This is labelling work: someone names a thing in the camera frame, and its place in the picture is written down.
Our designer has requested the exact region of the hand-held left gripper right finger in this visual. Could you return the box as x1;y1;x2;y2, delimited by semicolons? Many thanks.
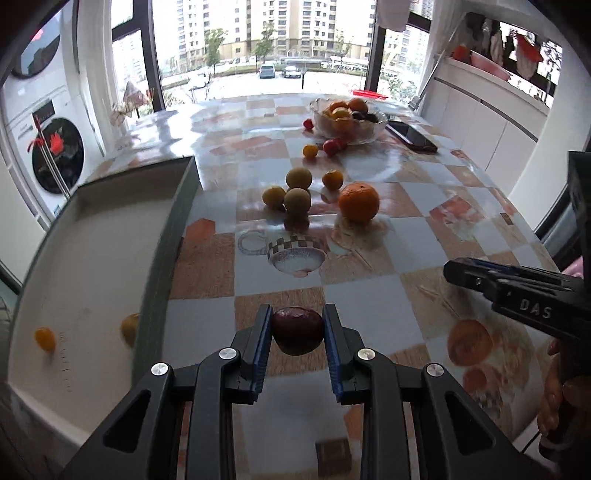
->
323;304;550;480

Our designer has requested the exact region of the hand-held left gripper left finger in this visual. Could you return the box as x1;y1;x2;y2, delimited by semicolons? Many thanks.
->
60;304;274;480

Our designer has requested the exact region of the red hanging garment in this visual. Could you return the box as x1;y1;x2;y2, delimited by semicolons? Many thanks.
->
512;33;546;77

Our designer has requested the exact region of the white washing machine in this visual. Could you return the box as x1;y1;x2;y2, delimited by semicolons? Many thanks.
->
4;90;107;224

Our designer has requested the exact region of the white stacked dryer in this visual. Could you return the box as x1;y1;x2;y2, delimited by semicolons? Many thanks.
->
0;9;81;116

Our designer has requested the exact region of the yellow round fruit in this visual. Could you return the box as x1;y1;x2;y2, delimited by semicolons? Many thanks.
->
120;313;141;348
286;167;313;190
283;188;312;215
262;185;287;208

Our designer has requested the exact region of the small orange kumquat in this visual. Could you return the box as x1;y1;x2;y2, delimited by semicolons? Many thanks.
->
35;327;57;353

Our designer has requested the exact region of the dried flower bouquet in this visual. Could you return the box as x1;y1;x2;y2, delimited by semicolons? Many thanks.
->
111;80;154;126

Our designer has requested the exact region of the white box with grey sides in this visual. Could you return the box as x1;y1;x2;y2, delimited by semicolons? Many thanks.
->
7;156;200;453

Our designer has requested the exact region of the large orange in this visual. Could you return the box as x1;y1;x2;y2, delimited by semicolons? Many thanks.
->
338;182;380;223

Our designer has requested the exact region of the person's right hand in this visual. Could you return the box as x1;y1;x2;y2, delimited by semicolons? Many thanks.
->
537;338;591;445

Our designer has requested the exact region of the white cabinet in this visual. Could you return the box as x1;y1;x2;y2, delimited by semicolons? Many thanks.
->
418;60;552;199

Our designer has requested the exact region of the pink plastic basin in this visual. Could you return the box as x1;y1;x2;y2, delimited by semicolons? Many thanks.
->
470;50;513;82

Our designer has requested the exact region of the grey hanging cloth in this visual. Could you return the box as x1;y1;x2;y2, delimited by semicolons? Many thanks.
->
376;0;413;34

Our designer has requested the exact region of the dark red plum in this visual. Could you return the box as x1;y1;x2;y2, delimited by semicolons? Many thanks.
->
270;307;325;356

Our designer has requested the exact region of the clear glass bowl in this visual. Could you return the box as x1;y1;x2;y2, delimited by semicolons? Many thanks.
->
309;97;389;145

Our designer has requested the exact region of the black smartphone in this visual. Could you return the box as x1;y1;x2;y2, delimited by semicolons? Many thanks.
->
385;121;438;153

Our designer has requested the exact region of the metal pole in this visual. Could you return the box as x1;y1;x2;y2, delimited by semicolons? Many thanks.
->
417;18;463;112

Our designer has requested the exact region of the red-handled mop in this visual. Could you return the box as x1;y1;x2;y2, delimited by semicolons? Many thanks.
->
28;115;71;200

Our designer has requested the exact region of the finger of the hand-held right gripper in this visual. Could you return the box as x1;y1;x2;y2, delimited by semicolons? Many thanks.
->
468;258;574;289
443;259;504;301

